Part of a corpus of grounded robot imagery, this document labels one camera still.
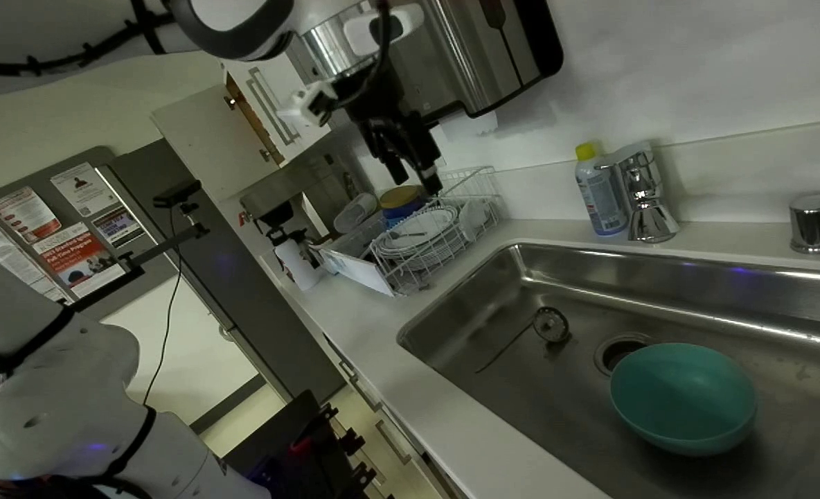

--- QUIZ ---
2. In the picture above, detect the black coffee machine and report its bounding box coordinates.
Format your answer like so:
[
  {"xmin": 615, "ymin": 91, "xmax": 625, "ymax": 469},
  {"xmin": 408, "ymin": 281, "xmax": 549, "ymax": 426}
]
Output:
[{"xmin": 234, "ymin": 146, "xmax": 359, "ymax": 271}]

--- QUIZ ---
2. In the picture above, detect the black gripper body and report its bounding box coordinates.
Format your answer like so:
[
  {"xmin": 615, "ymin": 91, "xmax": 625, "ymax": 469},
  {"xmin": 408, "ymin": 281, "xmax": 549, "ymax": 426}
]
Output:
[{"xmin": 341, "ymin": 60, "xmax": 437, "ymax": 157}]

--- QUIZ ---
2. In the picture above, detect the wire dish rack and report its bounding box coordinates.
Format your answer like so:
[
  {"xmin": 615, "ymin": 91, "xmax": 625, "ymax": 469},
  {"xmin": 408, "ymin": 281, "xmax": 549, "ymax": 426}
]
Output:
[{"xmin": 365, "ymin": 163, "xmax": 513, "ymax": 299}]

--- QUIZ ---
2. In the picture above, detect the white paper sheet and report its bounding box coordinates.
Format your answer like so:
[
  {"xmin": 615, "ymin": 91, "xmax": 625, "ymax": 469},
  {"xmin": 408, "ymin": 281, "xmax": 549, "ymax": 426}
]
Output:
[{"xmin": 319, "ymin": 246, "xmax": 399, "ymax": 299}]

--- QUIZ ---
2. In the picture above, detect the white plate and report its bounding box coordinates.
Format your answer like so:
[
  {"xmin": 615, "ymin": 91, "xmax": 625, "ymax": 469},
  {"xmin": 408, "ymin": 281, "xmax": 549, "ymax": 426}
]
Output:
[{"xmin": 388, "ymin": 204, "xmax": 459, "ymax": 271}]

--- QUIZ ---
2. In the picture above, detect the round metal sink stopper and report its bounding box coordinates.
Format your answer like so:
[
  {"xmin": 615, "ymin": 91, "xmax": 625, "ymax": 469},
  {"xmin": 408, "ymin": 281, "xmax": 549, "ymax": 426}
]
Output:
[{"xmin": 529, "ymin": 304, "xmax": 577, "ymax": 353}]

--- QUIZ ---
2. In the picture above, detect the thin stopper chain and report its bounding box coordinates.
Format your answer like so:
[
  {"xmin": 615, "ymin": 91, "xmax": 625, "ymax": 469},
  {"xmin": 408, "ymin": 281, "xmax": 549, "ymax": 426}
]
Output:
[{"xmin": 474, "ymin": 315, "xmax": 541, "ymax": 374}]

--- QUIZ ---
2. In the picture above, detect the clear bottle yellow cap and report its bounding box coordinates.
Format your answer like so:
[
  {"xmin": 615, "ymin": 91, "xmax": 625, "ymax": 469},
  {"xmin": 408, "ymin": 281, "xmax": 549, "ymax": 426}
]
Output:
[{"xmin": 570, "ymin": 138, "xmax": 632, "ymax": 241}]

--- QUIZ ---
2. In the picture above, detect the thin black hanging cable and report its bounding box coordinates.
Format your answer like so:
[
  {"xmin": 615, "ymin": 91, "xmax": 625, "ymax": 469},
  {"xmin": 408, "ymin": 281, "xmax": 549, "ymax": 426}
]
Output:
[{"xmin": 139, "ymin": 275, "xmax": 189, "ymax": 410}]

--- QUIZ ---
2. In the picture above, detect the white lower cabinet front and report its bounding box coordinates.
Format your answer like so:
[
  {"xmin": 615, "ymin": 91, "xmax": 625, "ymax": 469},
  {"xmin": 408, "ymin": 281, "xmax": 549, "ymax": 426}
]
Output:
[{"xmin": 279, "ymin": 295, "xmax": 474, "ymax": 499}]

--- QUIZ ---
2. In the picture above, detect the stainless steel sink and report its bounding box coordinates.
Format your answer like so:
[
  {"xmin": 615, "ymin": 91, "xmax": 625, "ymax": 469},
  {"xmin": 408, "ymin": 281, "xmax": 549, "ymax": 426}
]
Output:
[{"xmin": 395, "ymin": 239, "xmax": 820, "ymax": 499}]

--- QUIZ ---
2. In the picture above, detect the clear plastic container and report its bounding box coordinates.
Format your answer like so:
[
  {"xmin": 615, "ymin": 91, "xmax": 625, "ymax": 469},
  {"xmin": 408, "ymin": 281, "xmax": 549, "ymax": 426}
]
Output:
[{"xmin": 329, "ymin": 192, "xmax": 383, "ymax": 239}]

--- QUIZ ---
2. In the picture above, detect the shiny metal cup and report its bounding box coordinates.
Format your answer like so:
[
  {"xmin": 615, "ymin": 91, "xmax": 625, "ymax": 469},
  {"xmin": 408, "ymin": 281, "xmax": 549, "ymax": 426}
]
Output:
[{"xmin": 613, "ymin": 138, "xmax": 682, "ymax": 246}]

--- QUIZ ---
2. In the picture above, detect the chrome counter knob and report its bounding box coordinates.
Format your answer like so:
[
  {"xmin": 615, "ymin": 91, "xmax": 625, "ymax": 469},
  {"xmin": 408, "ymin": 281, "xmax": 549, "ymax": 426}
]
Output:
[{"xmin": 786, "ymin": 188, "xmax": 820, "ymax": 257}]

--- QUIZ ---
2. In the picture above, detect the blue bowl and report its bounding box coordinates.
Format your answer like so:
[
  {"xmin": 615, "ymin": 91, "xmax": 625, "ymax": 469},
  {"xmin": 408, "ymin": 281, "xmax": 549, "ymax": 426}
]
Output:
[{"xmin": 374, "ymin": 184, "xmax": 431, "ymax": 222}]

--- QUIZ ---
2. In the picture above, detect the white text poster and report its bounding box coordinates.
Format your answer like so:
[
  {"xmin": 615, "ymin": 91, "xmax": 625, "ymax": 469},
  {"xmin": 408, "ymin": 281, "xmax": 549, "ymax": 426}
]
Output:
[{"xmin": 0, "ymin": 184, "xmax": 63, "ymax": 249}]

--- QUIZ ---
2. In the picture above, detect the black equipment case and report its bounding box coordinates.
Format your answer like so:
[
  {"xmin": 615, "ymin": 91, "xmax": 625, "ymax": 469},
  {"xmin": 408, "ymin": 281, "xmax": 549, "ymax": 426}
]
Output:
[{"xmin": 222, "ymin": 389, "xmax": 377, "ymax": 499}]

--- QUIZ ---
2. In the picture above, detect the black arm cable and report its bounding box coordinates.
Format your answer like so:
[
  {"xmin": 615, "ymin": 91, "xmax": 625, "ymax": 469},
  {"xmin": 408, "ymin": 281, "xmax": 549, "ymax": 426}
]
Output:
[{"xmin": 0, "ymin": 6, "xmax": 182, "ymax": 78}]

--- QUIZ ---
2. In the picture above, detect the red white poster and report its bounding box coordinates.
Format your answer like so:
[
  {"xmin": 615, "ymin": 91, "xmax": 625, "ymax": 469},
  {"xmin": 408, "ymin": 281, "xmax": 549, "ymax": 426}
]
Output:
[{"xmin": 31, "ymin": 218, "xmax": 132, "ymax": 299}]

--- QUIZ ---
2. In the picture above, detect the teal bowl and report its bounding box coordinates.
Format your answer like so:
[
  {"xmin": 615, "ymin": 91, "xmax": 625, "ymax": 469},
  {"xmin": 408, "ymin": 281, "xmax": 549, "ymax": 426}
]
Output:
[{"xmin": 607, "ymin": 342, "xmax": 761, "ymax": 460}]

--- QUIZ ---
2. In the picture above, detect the black camera stand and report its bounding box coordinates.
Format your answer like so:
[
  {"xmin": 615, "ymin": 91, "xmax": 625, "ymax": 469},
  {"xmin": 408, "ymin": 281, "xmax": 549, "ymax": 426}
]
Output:
[{"xmin": 63, "ymin": 177, "xmax": 212, "ymax": 310}]

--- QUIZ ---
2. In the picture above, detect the silver black kitchen appliance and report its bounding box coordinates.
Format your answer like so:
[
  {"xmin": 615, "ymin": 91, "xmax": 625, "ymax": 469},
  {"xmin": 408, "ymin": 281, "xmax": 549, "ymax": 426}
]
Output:
[{"xmin": 383, "ymin": 0, "xmax": 565, "ymax": 119}]

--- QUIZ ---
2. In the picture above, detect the grey notice board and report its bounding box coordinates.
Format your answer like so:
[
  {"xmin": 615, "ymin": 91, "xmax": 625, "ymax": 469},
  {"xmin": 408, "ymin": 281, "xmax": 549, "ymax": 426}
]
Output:
[{"xmin": 0, "ymin": 145, "xmax": 157, "ymax": 313}]

